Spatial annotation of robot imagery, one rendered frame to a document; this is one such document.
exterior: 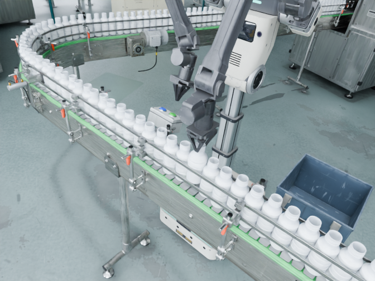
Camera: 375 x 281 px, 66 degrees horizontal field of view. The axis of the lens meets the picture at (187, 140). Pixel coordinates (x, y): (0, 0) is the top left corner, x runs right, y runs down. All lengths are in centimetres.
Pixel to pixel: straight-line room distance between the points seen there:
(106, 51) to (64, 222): 137
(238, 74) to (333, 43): 328
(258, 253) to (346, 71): 381
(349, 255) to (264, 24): 95
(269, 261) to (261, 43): 91
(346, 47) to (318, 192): 320
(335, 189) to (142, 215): 136
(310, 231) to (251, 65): 83
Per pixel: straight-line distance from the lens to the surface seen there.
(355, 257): 92
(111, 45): 258
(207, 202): 108
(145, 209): 233
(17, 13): 625
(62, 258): 217
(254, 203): 94
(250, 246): 104
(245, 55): 145
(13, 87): 170
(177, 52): 116
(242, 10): 87
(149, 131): 113
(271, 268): 105
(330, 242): 91
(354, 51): 453
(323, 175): 156
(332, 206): 164
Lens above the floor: 181
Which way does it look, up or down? 37 degrees down
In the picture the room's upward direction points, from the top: 6 degrees clockwise
